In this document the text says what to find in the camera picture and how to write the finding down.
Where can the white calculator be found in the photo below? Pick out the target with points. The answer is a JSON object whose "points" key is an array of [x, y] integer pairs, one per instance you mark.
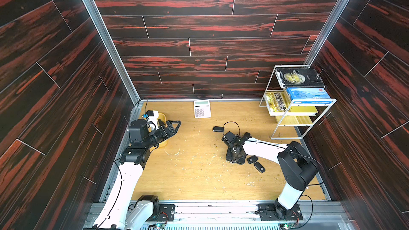
{"points": [[202, 109]]}

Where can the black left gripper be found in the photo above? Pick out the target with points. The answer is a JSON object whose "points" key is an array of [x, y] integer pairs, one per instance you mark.
{"points": [[165, 135]]}

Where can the large black smart key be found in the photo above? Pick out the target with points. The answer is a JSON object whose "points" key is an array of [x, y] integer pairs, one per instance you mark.
{"points": [[218, 129]]}

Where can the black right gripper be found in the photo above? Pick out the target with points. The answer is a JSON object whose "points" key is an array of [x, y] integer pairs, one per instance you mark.
{"points": [[235, 143]]}

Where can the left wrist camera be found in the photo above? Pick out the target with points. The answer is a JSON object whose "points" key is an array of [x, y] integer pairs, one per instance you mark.
{"points": [[152, 118]]}

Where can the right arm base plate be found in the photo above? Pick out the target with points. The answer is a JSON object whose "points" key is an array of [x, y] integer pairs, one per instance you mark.
{"points": [[277, 212]]}

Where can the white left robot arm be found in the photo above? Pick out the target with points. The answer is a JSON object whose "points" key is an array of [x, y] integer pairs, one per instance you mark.
{"points": [[132, 162]]}

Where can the yellow book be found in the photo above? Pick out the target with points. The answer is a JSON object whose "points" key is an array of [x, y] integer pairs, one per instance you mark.
{"points": [[277, 104]]}

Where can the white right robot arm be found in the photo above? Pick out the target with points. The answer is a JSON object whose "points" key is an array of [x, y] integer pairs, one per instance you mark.
{"points": [[297, 166]]}

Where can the black car key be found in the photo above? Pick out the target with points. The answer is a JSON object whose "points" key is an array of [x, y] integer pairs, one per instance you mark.
{"points": [[259, 167], [252, 159]]}

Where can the yellow plastic storage box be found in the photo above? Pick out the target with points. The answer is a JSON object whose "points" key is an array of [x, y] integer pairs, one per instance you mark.
{"points": [[161, 123]]}

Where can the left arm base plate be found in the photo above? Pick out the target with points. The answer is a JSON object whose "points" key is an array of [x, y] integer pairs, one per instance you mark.
{"points": [[166, 213]]}

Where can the white metal shelf rack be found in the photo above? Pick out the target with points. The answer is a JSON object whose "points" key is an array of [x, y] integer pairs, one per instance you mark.
{"points": [[293, 127]]}

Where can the black book gold emblem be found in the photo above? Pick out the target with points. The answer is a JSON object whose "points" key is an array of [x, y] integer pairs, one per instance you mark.
{"points": [[299, 78]]}

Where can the blue book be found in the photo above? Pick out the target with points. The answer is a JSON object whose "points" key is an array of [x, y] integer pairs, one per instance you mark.
{"points": [[308, 95]]}

